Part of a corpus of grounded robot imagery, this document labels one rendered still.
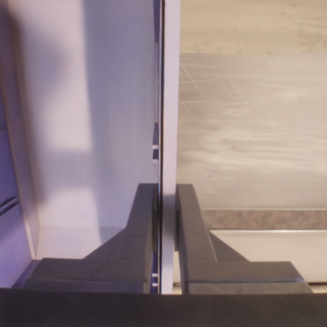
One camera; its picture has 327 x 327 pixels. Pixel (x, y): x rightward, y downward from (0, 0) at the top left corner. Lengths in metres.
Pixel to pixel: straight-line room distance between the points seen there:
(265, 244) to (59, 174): 0.33
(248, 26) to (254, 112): 0.11
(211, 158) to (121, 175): 0.13
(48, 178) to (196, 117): 0.21
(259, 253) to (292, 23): 0.34
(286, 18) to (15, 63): 0.32
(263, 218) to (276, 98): 0.18
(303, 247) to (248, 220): 0.11
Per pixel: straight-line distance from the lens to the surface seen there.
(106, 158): 0.28
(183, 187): 0.15
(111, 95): 0.27
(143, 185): 0.15
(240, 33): 0.33
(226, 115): 0.32
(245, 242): 0.40
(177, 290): 0.42
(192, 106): 0.31
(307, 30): 0.37
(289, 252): 0.45
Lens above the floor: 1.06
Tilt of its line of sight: 74 degrees down
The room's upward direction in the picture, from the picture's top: 179 degrees counter-clockwise
